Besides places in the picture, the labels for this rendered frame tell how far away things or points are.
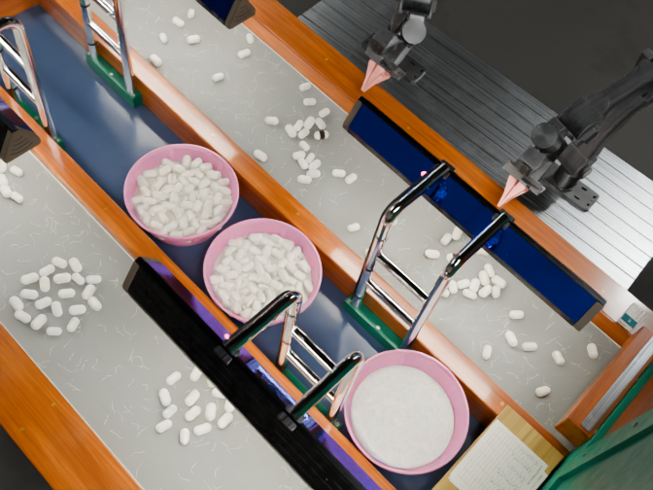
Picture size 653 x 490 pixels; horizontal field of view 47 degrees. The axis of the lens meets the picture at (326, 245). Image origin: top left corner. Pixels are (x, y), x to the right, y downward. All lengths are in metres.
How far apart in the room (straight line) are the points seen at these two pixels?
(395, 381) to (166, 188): 0.70
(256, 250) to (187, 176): 0.26
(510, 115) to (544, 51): 1.27
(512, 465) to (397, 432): 0.24
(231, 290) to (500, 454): 0.68
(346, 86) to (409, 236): 0.46
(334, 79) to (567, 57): 1.65
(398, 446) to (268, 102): 0.93
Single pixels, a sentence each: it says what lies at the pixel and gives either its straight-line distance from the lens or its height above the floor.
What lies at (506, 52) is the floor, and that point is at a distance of 3.39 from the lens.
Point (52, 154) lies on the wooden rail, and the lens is 1.89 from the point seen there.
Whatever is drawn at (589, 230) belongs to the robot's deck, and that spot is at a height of 0.67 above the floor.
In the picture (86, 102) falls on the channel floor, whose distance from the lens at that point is 2.09.
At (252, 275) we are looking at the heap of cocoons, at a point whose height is 0.74.
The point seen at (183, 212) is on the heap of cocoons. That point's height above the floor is 0.73.
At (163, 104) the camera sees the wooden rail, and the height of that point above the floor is 0.76.
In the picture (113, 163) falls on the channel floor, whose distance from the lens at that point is 1.96.
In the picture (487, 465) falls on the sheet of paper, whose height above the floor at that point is 0.78.
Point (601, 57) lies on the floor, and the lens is 3.56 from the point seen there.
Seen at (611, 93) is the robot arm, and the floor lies 1.07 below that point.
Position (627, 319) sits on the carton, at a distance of 1.86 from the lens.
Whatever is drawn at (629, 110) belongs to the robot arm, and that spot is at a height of 0.96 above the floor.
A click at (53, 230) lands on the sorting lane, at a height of 0.74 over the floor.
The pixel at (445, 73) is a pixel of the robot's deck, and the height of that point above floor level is 0.67.
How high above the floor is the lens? 2.26
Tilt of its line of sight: 60 degrees down
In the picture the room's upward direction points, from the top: 14 degrees clockwise
